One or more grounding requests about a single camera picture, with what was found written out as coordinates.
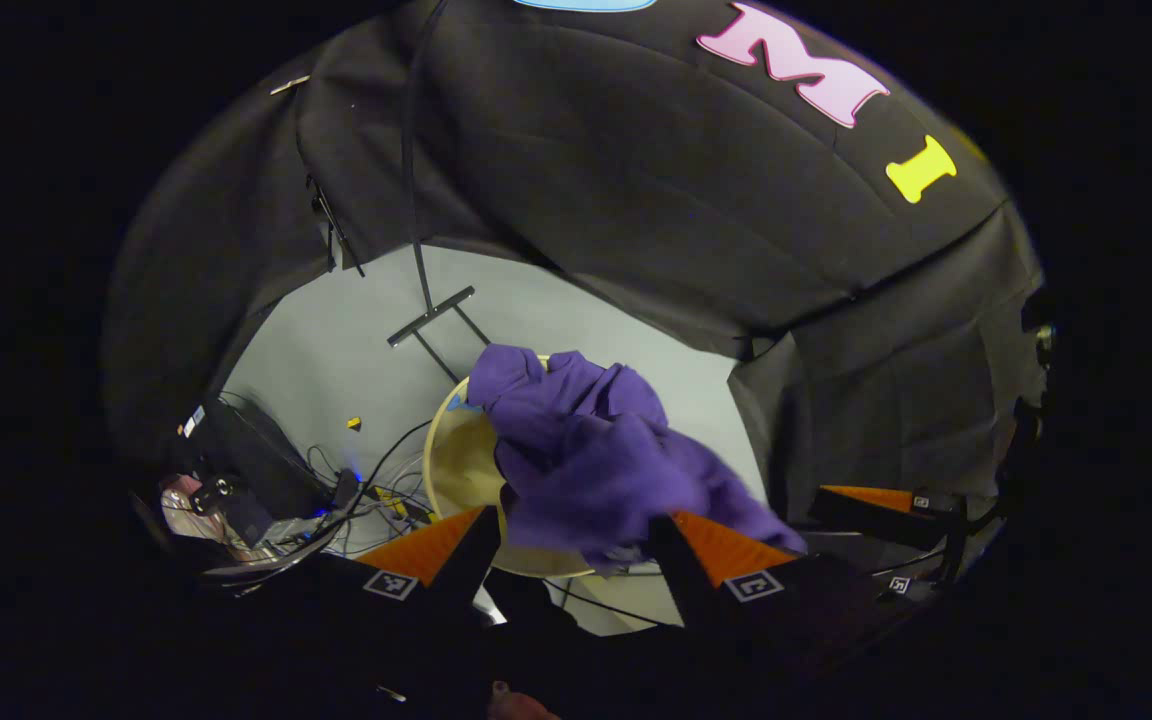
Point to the black clothes rack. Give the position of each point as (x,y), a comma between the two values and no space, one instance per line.
(431,318)

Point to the copper spring clamp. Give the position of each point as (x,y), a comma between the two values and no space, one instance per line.
(290,85)

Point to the purple jacket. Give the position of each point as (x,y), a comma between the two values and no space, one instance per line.
(596,450)

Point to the cream round laundry hamper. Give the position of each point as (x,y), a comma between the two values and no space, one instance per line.
(461,470)

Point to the black computer case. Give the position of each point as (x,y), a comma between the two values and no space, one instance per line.
(256,450)

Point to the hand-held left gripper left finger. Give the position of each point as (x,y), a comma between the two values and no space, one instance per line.
(461,570)

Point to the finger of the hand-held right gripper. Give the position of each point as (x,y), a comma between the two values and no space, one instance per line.
(898,585)
(876,515)

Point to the reddish brown rounded object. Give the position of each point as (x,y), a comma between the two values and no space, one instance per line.
(521,705)

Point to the black backdrop cloth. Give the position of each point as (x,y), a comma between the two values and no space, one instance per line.
(636,200)

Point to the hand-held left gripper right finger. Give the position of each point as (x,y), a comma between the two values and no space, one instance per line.
(688,585)

